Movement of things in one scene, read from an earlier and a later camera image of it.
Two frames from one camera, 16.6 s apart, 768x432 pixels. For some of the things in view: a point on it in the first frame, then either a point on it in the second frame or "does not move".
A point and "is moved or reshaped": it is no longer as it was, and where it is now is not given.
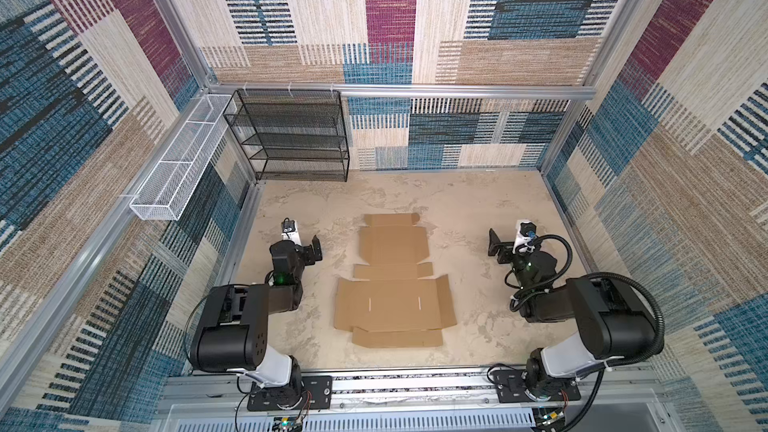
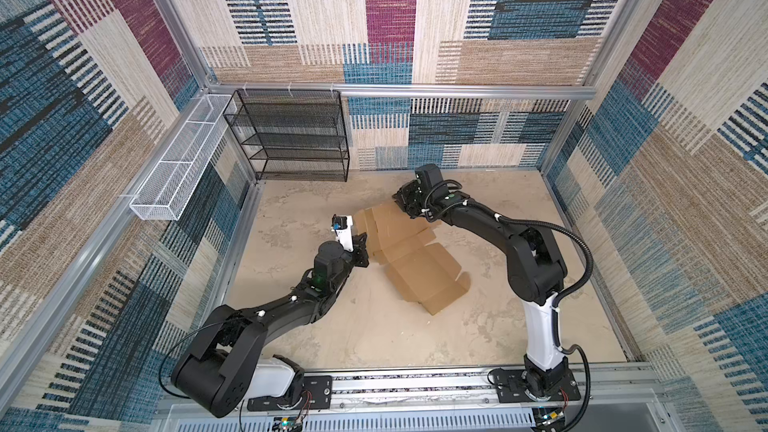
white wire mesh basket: (164, 194) does not move
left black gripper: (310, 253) -> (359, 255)
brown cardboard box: (392, 301) is moved or reshaped
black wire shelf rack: (292, 134) does not move
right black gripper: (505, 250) -> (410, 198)
